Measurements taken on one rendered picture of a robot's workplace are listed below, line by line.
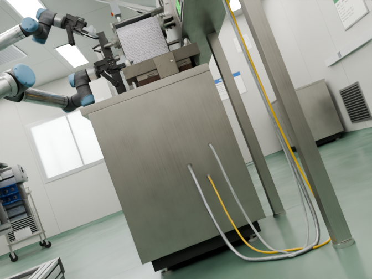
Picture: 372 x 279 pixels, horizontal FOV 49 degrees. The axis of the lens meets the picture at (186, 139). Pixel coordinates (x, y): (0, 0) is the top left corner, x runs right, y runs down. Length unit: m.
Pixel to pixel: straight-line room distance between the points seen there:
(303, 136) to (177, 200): 0.73
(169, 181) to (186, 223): 0.22
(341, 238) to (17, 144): 7.28
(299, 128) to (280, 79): 0.19
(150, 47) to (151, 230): 0.99
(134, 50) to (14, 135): 6.22
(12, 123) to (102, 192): 2.14
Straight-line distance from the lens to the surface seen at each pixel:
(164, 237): 2.00
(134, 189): 1.98
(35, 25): 2.35
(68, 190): 8.05
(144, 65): 2.10
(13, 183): 2.29
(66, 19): 2.47
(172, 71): 2.07
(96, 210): 7.97
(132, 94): 2.01
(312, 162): 1.54
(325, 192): 1.56
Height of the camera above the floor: 0.48
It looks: 3 degrees up
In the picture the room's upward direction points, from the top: 20 degrees counter-clockwise
